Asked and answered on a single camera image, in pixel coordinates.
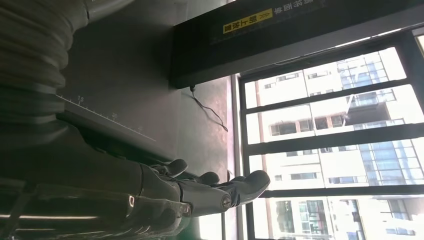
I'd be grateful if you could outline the pale building outside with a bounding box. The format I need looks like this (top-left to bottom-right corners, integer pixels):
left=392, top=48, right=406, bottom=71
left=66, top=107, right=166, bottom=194
left=245, top=46, right=424, bottom=240

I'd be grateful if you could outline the yellow warning sticker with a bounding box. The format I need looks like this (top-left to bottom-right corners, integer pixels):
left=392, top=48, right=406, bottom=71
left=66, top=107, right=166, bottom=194
left=222, top=8, right=274, bottom=35

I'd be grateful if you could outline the black scanner column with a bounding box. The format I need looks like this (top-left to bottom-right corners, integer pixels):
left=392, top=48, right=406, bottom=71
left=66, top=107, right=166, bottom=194
left=170, top=0, right=424, bottom=90

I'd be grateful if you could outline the black scanner base plate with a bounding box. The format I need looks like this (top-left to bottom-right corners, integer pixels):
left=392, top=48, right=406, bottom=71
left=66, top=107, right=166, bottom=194
left=54, top=0, right=181, bottom=163

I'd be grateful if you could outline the black scanner power cable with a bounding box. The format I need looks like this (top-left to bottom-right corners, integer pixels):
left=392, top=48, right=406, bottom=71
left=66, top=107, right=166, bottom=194
left=189, top=85, right=229, bottom=133

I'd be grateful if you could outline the black window frame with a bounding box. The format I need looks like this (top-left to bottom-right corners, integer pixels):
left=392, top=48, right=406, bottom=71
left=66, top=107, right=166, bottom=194
left=237, top=28, right=424, bottom=240

